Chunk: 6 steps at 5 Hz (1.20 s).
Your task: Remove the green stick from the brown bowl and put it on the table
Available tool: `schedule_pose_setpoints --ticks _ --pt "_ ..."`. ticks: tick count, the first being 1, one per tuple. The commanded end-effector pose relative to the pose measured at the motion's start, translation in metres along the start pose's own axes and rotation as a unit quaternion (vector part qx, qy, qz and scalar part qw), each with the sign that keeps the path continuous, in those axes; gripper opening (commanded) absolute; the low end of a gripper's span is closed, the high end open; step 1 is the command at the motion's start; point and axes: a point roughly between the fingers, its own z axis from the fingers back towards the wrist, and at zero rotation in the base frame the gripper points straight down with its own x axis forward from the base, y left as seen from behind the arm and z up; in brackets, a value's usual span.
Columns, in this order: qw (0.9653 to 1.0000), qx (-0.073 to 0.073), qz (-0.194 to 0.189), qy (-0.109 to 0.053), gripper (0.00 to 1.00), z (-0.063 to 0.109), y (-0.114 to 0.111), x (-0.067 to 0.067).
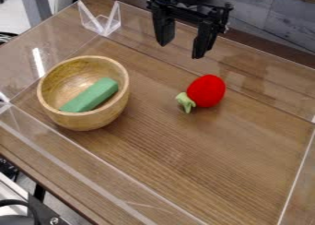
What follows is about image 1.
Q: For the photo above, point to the brown wooden bowl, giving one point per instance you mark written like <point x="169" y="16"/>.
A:
<point x="67" y="80"/>

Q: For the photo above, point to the red felt strawberry toy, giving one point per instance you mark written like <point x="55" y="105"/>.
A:
<point x="205" y="93"/>

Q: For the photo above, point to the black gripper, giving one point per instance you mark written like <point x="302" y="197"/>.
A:
<point x="214" y="9"/>

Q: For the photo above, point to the black metal bracket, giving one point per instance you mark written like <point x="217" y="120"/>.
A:
<point x="47" y="216"/>

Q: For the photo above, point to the green rectangular stick block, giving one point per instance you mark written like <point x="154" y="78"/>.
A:
<point x="98" y="93"/>

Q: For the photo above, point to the clear acrylic enclosure wall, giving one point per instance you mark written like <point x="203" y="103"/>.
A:
<point x="227" y="165"/>

